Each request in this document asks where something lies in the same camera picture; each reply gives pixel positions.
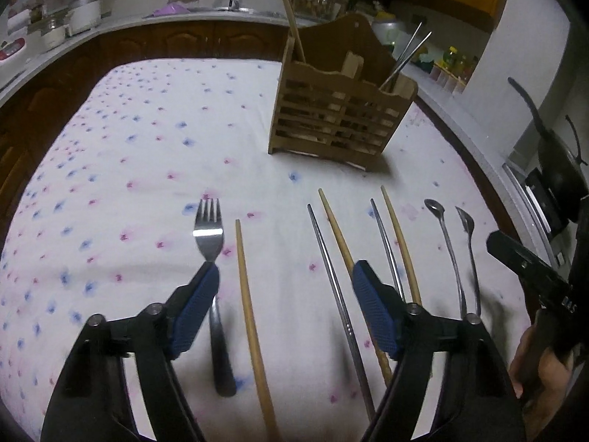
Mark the white floral tablecloth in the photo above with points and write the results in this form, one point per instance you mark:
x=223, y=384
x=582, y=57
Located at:
x=105, y=226

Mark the white rice cooker pot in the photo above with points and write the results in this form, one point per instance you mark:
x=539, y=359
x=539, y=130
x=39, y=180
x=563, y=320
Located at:
x=82, y=15

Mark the steel chopstick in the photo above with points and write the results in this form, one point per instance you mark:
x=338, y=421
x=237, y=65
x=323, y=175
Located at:
x=388, y=251
x=353, y=348
x=407, y=54

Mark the wooden chopstick beside fork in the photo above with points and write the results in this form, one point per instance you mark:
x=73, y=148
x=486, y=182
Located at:
x=261, y=381

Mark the person's right hand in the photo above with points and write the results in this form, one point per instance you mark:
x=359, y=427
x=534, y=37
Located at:
x=554, y=376

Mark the steel spoon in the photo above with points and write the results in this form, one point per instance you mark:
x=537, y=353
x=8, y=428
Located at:
x=438, y=210
x=468, y=226

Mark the wooden chopstick in caddy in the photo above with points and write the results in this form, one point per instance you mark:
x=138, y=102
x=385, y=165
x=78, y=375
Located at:
x=290, y=15

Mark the black wok with handle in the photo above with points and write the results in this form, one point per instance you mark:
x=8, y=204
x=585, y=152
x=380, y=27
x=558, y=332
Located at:
x=558, y=186

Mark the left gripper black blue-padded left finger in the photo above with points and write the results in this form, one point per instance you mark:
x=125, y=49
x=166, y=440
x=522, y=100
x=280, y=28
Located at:
x=157, y=336

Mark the wooden chopstick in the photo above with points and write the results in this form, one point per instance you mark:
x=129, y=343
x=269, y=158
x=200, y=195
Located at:
x=406, y=258
x=352, y=66
x=349, y=264
x=290, y=15
x=261, y=381

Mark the wooden utensil caddy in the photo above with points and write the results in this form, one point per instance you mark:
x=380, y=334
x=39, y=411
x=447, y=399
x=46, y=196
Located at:
x=321, y=113

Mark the steel chopstick in caddy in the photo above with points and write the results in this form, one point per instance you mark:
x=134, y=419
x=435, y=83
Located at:
x=407, y=54

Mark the condiment bottles group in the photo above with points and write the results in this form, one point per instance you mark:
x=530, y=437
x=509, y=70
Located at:
x=453, y=71

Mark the steel spoon right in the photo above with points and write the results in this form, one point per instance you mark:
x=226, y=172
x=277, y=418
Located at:
x=468, y=226

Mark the wooden base cabinets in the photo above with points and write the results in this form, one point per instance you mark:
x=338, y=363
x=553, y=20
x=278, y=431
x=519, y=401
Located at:
x=35, y=115

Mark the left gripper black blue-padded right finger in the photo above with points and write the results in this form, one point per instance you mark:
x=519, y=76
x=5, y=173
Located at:
x=410, y=335

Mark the white electric pot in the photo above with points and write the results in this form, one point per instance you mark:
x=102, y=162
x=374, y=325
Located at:
x=54, y=33

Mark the silver rice cooker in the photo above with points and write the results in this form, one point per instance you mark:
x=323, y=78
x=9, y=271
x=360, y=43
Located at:
x=387, y=30

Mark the steel fork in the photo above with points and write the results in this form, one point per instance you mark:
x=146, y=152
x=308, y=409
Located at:
x=210, y=237

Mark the steel spoon left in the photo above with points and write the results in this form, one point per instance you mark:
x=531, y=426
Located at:
x=438, y=210

